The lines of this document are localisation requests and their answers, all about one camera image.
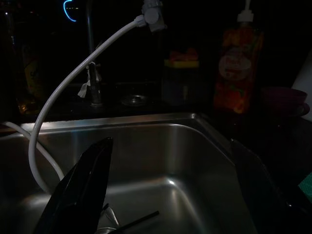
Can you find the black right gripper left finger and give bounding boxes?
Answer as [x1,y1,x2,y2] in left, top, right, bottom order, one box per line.
[34,136,114,234]

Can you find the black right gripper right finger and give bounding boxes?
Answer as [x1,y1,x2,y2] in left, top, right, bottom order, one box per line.
[230,138,302,234]

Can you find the black chopstick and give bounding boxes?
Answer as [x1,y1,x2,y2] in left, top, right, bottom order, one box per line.
[119,211,160,231]

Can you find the teal sponge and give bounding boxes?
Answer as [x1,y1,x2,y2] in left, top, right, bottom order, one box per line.
[297,172,312,199]

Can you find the stainless steel sink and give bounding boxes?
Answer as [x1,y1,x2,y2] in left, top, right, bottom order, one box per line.
[0,112,288,234]

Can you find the purple cup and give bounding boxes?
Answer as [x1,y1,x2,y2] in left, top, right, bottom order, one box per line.
[260,86,310,117]

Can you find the chrome gooseneck faucet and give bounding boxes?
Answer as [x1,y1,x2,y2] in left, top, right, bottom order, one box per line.
[85,0,103,107]

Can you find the round chrome sink hole cover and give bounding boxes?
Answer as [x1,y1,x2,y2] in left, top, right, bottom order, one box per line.
[121,94,149,107]

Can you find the white cutting board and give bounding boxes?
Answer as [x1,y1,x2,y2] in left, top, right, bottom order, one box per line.
[291,48,312,93]

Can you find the orange dish soap pump bottle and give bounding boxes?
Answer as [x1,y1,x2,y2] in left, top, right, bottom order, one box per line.
[214,0,264,115]

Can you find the dark grey sponge holder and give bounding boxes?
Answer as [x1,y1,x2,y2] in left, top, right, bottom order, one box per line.
[162,64,203,107]

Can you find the yellow and pink sponge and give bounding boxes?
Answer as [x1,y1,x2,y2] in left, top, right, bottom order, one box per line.
[164,47,200,68]

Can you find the white faucet diverter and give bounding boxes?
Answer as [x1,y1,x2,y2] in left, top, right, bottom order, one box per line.
[140,0,168,33]

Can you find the white hose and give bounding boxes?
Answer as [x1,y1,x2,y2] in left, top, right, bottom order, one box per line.
[0,20,146,194]

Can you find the blue glowing light ring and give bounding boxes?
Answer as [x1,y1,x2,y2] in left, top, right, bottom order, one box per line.
[63,0,78,22]

